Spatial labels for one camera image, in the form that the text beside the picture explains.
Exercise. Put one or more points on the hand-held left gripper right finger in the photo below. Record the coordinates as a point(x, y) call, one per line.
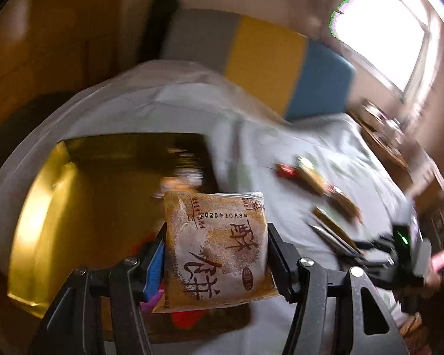
point(281, 262)

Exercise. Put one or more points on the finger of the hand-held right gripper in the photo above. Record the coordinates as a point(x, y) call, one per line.
point(373, 249)

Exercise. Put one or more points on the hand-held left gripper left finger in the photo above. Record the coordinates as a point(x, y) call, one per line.
point(153, 266)

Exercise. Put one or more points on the brown white pastry packet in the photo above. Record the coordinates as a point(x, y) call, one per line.
point(214, 251)

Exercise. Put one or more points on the gold-lined maroon tin box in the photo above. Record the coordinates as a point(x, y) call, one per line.
point(96, 210)

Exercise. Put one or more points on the red-ended sesame stick packet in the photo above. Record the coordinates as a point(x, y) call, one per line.
point(307, 175)

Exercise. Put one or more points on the person's right hand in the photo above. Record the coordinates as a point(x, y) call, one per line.
point(442, 262)

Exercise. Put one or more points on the purple snack packet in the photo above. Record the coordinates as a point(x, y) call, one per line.
point(151, 300)

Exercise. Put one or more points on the wooden side table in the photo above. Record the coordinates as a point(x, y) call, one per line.
point(396, 148)

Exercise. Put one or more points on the grey yellow blue headboard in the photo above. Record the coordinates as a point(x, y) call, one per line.
point(266, 55)

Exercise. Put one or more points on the bright window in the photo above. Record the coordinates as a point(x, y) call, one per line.
point(381, 29)

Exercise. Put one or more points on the black rolled mat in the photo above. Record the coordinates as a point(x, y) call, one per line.
point(161, 22)

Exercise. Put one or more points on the wooden wardrobe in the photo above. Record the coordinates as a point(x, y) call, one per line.
point(40, 37)

